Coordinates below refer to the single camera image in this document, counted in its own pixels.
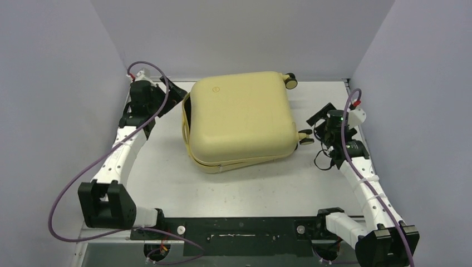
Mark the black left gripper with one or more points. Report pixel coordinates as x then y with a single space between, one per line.
175 95

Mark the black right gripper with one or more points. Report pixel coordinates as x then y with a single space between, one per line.
321 117

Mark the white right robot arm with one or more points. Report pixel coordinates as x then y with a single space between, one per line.
384 239

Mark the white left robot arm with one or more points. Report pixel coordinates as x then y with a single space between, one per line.
105 201

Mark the yellow suitcase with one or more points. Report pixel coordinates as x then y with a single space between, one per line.
235 121

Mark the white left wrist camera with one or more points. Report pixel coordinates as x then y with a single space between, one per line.
142 75

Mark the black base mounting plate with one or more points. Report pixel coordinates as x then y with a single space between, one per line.
255 236

